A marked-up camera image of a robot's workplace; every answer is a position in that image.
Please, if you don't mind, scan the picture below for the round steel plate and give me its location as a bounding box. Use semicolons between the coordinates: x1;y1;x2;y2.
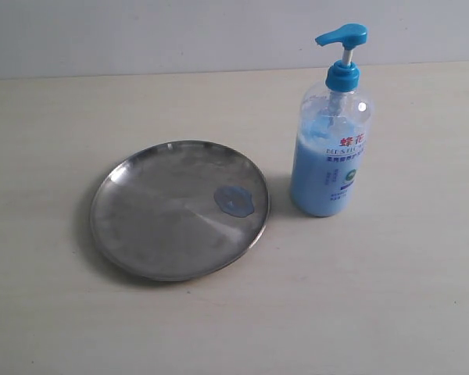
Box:
88;140;270;282

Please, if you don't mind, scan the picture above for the blue soap blob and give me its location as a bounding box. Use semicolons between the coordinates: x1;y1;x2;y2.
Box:
213;185;255;218

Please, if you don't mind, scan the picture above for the blue pump lotion bottle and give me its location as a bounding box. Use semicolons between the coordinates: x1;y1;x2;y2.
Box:
290;23;373;217

